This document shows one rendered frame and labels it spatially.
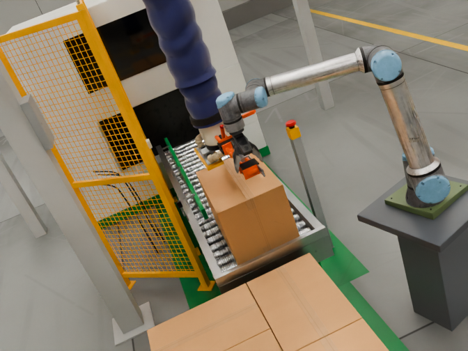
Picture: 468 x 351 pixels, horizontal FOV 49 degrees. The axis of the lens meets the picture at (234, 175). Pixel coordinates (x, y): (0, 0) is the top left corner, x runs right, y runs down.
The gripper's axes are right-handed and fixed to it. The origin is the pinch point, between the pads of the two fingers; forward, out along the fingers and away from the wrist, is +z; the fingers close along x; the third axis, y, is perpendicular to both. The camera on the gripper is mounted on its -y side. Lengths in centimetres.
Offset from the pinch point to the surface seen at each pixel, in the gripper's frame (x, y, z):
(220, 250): 26, 55, 72
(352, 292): -40, 29, 127
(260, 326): 25, -20, 73
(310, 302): -2, -20, 73
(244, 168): 3.2, -3.0, -2.2
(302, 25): -156, 305, 27
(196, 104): 7, 52, -21
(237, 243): 17, 29, 55
